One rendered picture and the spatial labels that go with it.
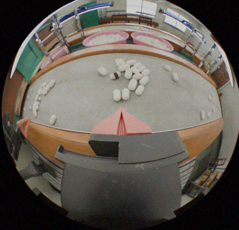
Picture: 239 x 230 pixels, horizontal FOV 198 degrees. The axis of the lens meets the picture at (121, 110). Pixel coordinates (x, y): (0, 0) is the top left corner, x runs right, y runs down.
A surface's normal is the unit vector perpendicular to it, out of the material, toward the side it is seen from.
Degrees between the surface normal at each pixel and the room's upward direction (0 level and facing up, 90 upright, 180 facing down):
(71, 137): 45
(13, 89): 90
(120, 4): 90
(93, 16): 90
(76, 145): 0
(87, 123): 0
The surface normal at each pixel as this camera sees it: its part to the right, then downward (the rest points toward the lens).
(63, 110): 0.00, -0.24
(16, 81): 1.00, 0.00
